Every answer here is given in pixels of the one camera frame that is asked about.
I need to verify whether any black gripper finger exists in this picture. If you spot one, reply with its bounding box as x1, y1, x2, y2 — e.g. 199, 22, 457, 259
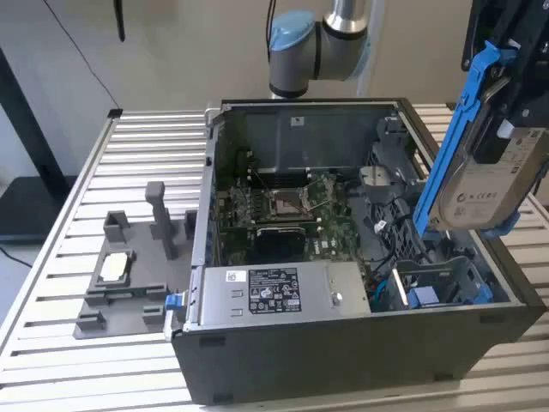
474, 118, 516, 165

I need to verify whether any metal socket cover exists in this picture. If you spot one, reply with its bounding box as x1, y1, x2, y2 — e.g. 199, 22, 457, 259
305, 176, 338, 209

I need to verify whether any green motherboard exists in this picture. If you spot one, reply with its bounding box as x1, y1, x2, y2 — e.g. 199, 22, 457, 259
214, 169, 365, 265

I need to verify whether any CPU socket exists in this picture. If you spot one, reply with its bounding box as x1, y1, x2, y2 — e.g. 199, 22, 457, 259
264, 188, 306, 216

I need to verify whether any black cooler block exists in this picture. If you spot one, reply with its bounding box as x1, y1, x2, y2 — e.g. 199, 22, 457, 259
255, 226, 308, 263

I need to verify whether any silver power supply unit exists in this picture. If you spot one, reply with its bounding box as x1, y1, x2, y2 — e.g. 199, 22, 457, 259
183, 261, 371, 332

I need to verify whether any black open PC case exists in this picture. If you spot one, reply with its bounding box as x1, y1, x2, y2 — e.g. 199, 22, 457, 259
170, 96, 546, 407

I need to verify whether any grey parts rack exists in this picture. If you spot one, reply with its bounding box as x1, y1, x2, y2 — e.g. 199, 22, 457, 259
73, 180, 198, 341

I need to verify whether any black hanging antenna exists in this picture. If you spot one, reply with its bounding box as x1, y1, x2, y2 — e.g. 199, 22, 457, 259
112, 0, 126, 43

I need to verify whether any silver CPU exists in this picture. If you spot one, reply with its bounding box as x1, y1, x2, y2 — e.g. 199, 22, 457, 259
97, 252, 132, 282

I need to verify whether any black monitor stand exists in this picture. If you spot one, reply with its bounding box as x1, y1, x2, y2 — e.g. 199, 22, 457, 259
0, 45, 72, 246

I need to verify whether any grey metal bracket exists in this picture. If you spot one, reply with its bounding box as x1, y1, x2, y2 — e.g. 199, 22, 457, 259
359, 165, 405, 191

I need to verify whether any black disk wire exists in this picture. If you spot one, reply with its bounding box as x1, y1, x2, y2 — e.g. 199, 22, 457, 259
371, 205, 432, 270

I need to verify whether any blue wire bundle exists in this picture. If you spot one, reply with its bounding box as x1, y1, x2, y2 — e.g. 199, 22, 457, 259
369, 277, 389, 312

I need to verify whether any thin black wall cable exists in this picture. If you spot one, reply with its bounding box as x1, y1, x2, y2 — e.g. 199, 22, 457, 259
42, 0, 122, 112

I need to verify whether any black floor cable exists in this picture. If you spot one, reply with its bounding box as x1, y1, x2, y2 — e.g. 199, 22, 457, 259
0, 245, 33, 268

